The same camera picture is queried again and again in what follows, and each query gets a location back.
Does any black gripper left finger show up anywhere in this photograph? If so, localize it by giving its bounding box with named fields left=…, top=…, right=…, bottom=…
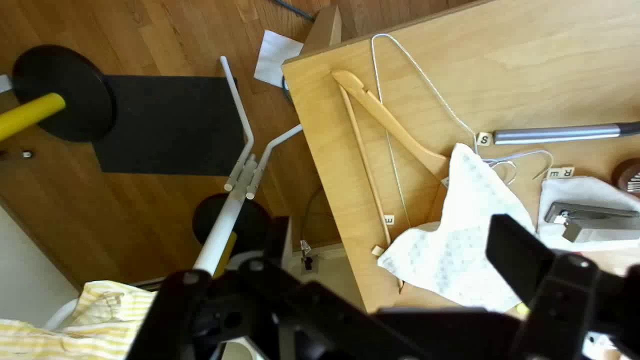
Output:
left=126, top=257, right=416, bottom=360

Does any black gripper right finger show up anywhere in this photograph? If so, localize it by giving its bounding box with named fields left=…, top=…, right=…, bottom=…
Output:
left=484, top=211, right=640, bottom=360

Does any white coat stand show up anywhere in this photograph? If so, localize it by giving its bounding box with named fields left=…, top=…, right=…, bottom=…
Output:
left=191, top=54, right=307, bottom=276

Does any plain white cloth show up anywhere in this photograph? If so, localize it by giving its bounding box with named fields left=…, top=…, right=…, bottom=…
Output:
left=536, top=173, right=640, bottom=256

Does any white dotted cloth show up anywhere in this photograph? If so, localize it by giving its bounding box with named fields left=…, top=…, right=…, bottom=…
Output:
left=376, top=139, right=538, bottom=316

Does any wooden coat hanger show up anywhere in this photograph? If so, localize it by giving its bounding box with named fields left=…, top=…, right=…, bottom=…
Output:
left=331, top=68, right=452, bottom=257

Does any grey stapler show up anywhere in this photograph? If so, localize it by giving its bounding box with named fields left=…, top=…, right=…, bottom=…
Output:
left=543, top=200, right=640, bottom=245

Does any small round brown object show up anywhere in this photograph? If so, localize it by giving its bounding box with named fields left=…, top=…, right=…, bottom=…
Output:
left=610, top=155, right=640, bottom=196

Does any silver metal tool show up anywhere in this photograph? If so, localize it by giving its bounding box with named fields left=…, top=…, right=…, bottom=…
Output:
left=490, top=119, right=640, bottom=147

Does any black floor mat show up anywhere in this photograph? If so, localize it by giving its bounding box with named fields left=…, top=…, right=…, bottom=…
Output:
left=90, top=74, right=249, bottom=178

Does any light wooden table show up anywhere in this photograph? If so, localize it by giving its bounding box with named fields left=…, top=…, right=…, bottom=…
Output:
left=281, top=0, right=640, bottom=316

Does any white paper sheet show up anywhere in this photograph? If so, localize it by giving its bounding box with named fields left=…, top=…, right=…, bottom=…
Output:
left=253, top=27, right=307, bottom=89

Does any brown cardboard piece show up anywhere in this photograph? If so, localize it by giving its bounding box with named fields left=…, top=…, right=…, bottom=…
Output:
left=302, top=3, right=347, bottom=56

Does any white wire hanger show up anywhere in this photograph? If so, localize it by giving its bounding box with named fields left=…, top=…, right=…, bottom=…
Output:
left=368, top=30, right=556, bottom=296

